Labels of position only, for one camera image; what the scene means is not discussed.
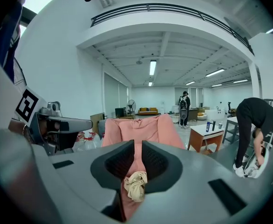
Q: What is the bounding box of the black monitor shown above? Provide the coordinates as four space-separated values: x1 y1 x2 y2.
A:
115 107 126 119

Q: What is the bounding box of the small black pedestal fan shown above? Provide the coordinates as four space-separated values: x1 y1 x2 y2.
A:
126 99 137 117

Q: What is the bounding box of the wooden table white top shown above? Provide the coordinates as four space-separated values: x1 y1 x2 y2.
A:
187 122 225 154

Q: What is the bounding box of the yellow couch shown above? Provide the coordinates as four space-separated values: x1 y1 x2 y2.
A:
138 107 159 115

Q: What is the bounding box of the person's left forearm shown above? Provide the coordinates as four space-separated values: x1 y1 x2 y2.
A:
7 119 33 141

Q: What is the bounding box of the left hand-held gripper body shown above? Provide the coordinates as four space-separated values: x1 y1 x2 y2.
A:
14 85 94 156

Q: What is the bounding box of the large black floor fan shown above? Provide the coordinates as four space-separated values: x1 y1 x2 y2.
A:
12 56 27 121

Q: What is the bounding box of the person's navy t-shirt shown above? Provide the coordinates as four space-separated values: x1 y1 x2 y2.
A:
0 1 23 82

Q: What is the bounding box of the black balcony railing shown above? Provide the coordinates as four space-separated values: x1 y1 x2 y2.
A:
90 3 255 56

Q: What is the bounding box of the cream yellow cloth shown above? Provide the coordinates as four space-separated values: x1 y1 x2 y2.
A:
123 171 149 203

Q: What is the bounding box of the flat brown cardboard sheet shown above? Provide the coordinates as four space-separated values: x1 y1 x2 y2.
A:
89 112 106 129

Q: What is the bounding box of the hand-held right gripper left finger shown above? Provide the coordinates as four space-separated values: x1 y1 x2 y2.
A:
90 139 136 190

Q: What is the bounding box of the pink cloth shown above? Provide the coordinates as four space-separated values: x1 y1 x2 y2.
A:
101 113 186 222

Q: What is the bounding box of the grey metal table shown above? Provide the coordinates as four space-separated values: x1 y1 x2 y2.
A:
222 116 240 145

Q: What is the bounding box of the person's left hand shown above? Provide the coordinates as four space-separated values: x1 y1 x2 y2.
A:
39 120 61 135

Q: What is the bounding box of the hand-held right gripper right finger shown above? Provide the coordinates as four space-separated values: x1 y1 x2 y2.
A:
142 140 184 194

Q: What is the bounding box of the long ceiling light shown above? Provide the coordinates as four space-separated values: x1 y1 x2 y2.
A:
149 59 157 76
205 68 225 77

